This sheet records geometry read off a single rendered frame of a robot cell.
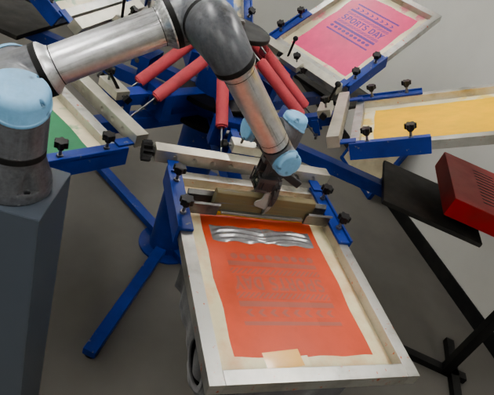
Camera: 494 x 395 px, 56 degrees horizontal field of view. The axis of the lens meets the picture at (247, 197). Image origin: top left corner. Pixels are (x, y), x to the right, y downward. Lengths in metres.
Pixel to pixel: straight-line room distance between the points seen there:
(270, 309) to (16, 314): 0.63
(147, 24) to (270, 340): 0.81
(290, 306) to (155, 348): 1.09
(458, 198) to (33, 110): 1.63
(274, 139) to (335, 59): 1.62
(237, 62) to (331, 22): 2.01
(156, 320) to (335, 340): 1.25
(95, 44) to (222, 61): 0.27
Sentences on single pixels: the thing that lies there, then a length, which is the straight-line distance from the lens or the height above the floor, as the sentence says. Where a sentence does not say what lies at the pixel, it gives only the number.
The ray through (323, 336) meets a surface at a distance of 1.34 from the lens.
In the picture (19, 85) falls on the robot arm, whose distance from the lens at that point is 0.97.
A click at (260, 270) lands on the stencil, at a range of 1.40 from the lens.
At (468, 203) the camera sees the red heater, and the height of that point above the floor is 1.11.
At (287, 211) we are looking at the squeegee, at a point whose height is 1.02.
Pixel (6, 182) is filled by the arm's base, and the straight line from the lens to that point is 1.01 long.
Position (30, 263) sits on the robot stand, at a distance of 1.10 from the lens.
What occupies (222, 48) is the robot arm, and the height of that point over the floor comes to 1.57.
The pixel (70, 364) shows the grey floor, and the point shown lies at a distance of 2.22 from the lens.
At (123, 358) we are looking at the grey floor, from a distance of 2.26.
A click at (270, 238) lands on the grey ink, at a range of 1.52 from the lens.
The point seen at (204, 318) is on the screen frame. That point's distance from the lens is 1.18.
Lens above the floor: 1.88
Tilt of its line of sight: 34 degrees down
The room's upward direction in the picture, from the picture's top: 23 degrees clockwise
